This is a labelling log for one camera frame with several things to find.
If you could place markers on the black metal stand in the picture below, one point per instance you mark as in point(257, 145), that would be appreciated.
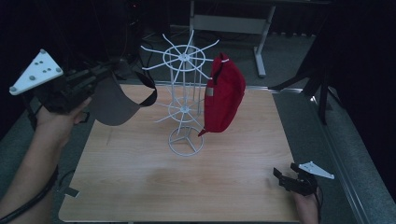
point(320, 87)

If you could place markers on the white desk frame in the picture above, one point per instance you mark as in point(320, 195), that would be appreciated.
point(230, 23)

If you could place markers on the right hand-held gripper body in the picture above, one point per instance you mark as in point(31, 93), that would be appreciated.
point(303, 180)

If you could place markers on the person's left hand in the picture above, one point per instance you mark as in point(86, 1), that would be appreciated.
point(59, 123)

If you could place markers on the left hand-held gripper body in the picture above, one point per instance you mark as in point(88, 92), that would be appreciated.
point(46, 81)

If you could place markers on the red cap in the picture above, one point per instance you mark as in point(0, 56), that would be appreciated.
point(224, 96)

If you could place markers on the grey cap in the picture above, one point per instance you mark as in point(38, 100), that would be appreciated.
point(113, 102)

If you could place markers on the person's right hand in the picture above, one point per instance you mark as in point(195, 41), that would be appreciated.
point(306, 207)

